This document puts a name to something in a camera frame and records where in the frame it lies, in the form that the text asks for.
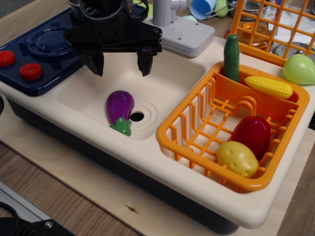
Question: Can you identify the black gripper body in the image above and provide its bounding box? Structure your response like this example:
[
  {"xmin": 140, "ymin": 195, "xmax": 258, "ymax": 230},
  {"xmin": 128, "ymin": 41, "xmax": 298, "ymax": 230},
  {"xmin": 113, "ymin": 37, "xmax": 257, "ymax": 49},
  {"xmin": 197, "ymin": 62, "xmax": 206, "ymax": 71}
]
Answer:
[{"xmin": 63, "ymin": 4, "xmax": 162, "ymax": 55}]

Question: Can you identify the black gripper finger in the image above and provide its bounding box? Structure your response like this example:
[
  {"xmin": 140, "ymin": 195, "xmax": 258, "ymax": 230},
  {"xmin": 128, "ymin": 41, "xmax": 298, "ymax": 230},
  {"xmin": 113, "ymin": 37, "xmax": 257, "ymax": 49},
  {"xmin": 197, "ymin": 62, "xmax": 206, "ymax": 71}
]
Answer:
[
  {"xmin": 137, "ymin": 45, "xmax": 158, "ymax": 77},
  {"xmin": 79, "ymin": 53, "xmax": 104, "ymax": 76}
]

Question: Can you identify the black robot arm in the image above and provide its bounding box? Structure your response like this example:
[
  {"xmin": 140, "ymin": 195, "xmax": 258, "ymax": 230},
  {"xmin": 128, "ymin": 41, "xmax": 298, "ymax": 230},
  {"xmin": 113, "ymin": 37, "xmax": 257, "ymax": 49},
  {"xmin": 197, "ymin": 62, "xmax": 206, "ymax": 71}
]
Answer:
[{"xmin": 64, "ymin": 0, "xmax": 162, "ymax": 76}]

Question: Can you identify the purple toy eggplant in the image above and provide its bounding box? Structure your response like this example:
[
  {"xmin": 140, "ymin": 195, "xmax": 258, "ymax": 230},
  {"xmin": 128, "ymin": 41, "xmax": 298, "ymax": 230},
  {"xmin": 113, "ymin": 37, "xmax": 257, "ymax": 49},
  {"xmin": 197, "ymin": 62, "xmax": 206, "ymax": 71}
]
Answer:
[{"xmin": 105, "ymin": 90, "xmax": 135, "ymax": 136}]

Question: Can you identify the orange toy pan lid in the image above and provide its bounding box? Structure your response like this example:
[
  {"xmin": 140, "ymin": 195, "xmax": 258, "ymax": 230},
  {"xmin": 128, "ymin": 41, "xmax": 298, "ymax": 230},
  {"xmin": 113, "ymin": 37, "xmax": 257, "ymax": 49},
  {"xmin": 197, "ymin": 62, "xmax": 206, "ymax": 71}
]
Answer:
[{"xmin": 223, "ymin": 22, "xmax": 273, "ymax": 50}]

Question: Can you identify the grey toy faucet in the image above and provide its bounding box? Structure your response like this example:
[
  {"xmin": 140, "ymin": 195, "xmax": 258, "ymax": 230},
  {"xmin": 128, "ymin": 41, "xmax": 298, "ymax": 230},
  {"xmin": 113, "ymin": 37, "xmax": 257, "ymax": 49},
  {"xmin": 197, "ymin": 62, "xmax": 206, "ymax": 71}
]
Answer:
[{"xmin": 147, "ymin": 0, "xmax": 215, "ymax": 58}]

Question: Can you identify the dark blue toy stove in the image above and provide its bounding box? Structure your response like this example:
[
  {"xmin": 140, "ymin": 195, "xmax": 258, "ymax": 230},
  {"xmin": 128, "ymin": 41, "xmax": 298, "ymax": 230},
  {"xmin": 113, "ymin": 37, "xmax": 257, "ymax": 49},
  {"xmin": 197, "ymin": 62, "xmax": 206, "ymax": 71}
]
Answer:
[{"xmin": 0, "ymin": 9, "xmax": 96, "ymax": 97}]

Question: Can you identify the red stove knob right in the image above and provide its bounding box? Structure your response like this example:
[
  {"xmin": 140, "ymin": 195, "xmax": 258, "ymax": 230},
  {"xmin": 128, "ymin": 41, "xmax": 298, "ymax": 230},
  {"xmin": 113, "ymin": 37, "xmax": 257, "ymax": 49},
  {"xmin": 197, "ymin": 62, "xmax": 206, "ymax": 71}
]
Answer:
[{"xmin": 20, "ymin": 63, "xmax": 43, "ymax": 81}]

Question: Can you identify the red stove knob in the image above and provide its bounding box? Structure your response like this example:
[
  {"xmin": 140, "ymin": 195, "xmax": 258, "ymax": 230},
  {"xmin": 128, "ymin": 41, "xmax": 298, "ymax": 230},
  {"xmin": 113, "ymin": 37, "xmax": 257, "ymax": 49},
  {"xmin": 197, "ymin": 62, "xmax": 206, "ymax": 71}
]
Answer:
[
  {"xmin": 20, "ymin": 63, "xmax": 43, "ymax": 81},
  {"xmin": 0, "ymin": 51, "xmax": 16, "ymax": 67}
]

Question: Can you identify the blue plastic cup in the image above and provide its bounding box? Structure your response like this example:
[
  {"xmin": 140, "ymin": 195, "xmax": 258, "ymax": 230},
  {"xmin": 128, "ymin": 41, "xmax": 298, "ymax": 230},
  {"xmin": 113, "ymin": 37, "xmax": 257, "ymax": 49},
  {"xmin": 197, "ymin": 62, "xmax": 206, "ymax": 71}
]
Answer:
[{"xmin": 189, "ymin": 0, "xmax": 217, "ymax": 20}]

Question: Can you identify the green toy cucumber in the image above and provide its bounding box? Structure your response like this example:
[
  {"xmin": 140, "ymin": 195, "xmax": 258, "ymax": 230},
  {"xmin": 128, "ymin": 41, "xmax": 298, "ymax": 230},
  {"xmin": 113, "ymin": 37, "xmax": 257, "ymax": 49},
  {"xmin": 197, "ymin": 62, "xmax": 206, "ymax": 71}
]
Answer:
[{"xmin": 223, "ymin": 34, "xmax": 240, "ymax": 82}]

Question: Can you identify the red stove knob left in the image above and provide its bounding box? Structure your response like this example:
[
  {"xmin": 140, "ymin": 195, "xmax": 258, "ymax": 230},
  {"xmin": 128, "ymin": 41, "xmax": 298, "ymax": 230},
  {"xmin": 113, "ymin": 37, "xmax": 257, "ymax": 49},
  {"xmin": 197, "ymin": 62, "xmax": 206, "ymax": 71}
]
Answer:
[{"xmin": 0, "ymin": 51, "xmax": 16, "ymax": 67}]

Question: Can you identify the light green toy vegetable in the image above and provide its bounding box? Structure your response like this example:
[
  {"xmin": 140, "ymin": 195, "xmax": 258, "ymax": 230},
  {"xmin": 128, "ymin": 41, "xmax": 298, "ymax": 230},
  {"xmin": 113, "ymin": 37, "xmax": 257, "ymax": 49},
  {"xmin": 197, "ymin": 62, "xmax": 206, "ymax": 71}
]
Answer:
[{"xmin": 214, "ymin": 0, "xmax": 229, "ymax": 18}]

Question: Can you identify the orange dish rack basket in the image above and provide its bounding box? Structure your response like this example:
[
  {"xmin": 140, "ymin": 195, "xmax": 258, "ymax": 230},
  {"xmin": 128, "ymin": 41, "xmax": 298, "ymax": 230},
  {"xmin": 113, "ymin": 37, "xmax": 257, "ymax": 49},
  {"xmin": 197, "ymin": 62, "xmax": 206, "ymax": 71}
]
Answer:
[{"xmin": 157, "ymin": 62, "xmax": 310, "ymax": 192}]

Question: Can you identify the silver metal pot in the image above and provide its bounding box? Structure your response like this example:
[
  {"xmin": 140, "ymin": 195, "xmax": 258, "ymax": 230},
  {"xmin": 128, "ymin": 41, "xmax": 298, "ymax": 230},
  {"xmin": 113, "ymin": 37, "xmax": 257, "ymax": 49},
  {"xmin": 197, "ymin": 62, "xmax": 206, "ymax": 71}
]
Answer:
[{"xmin": 226, "ymin": 0, "xmax": 261, "ymax": 21}]

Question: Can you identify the yellow toy corn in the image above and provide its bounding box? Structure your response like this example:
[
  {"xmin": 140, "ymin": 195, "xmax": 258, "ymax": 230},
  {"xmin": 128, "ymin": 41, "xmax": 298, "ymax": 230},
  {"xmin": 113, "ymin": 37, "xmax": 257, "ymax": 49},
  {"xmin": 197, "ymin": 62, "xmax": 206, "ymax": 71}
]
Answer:
[{"xmin": 245, "ymin": 76, "xmax": 293, "ymax": 99}]

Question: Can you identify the orange plastic grid rack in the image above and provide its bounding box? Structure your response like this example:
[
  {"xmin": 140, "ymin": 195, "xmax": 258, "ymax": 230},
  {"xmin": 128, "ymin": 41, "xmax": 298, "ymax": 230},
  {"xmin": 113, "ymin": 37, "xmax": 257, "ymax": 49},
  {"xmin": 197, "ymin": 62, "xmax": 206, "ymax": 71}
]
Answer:
[{"xmin": 231, "ymin": 0, "xmax": 315, "ymax": 66}]

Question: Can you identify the yellow toy potato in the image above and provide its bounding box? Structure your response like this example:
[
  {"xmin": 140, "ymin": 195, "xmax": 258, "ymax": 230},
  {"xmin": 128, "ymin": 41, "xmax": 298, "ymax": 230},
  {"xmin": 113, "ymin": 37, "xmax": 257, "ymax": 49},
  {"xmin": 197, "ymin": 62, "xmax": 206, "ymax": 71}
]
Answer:
[{"xmin": 217, "ymin": 141, "xmax": 259, "ymax": 178}]

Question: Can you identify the silver metal lid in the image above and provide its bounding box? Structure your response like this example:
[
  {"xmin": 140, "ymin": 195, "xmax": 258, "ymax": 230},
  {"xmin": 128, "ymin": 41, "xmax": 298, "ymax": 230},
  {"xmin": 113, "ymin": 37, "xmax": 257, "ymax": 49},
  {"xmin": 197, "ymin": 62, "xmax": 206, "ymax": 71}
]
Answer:
[{"xmin": 271, "ymin": 42, "xmax": 308, "ymax": 59}]

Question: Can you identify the light green toy pear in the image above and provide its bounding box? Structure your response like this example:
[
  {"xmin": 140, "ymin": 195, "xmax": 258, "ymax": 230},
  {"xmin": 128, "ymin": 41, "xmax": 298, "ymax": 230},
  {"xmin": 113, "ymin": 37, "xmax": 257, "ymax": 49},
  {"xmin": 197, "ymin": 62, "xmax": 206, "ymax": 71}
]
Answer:
[{"xmin": 283, "ymin": 54, "xmax": 315, "ymax": 85}]

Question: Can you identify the wooden base board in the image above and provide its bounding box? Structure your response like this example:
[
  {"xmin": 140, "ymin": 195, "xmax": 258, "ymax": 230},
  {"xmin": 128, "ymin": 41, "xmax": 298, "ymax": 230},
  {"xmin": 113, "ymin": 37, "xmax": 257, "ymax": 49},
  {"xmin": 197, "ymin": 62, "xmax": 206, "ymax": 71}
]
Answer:
[{"xmin": 0, "ymin": 0, "xmax": 315, "ymax": 236}]

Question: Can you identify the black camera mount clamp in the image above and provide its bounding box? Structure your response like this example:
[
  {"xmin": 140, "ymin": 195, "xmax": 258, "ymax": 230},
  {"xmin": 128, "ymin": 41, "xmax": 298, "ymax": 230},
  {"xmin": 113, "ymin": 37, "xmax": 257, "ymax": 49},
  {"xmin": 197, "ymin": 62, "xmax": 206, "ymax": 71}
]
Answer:
[{"xmin": 0, "ymin": 202, "xmax": 74, "ymax": 236}]

